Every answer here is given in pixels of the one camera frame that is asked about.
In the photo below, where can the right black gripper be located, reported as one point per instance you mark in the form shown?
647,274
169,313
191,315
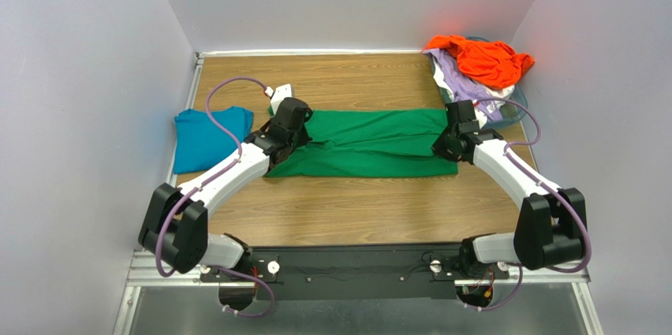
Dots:
443,144

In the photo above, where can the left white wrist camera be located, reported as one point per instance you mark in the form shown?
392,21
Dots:
277,95

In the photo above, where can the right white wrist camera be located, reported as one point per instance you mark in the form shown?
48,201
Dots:
481,115

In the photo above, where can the teal plastic basket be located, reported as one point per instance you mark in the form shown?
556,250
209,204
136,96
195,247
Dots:
454,86

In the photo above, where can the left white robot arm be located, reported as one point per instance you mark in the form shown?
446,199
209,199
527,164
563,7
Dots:
175,226

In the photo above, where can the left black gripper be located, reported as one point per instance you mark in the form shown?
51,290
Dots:
296,135

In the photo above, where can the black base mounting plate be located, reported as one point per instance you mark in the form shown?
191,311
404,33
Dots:
368,271

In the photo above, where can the green t-shirt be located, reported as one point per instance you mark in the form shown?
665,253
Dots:
370,144

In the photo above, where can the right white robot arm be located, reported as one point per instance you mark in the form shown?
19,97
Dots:
551,230

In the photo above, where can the folded blue t-shirt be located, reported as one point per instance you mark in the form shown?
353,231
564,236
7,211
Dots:
201,144

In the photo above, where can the orange t-shirt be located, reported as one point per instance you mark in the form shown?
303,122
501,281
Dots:
494,64

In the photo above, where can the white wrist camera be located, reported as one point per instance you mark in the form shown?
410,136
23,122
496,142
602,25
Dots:
277,95
481,115

